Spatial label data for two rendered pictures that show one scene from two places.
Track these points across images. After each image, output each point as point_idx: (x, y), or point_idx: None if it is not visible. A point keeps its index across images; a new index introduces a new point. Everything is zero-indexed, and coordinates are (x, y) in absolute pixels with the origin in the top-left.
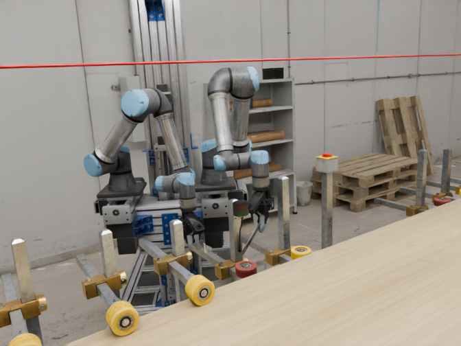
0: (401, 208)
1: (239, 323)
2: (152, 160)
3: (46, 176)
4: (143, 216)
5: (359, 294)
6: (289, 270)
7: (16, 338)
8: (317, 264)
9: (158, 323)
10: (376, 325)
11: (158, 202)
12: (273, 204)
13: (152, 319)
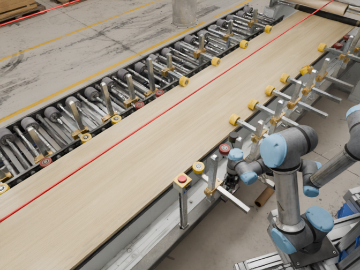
0: None
1: (214, 115)
2: None
3: None
4: (345, 214)
5: (170, 133)
6: (201, 147)
7: (273, 87)
8: (188, 154)
9: (242, 111)
10: (167, 119)
11: (350, 229)
12: (223, 184)
13: (246, 113)
